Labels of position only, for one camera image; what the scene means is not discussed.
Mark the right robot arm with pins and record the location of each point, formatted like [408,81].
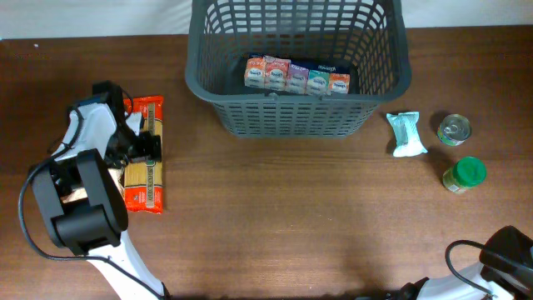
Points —
[504,272]

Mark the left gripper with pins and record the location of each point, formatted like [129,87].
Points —
[151,144]

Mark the beige paper bag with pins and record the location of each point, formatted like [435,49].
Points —
[80,192]

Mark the green lid jar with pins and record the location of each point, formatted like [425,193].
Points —
[467,173]

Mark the grey plastic shopping basket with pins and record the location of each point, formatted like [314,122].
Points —
[369,35]

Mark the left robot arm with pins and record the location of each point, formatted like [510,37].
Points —
[81,206]

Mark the orange spaghetti packet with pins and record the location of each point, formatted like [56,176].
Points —
[143,181]

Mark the teal white wipes packet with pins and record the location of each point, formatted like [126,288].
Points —
[408,142]

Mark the silver top tin can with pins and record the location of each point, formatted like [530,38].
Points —
[454,130]

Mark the multicolour tissue multipack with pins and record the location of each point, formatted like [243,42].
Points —
[297,76]

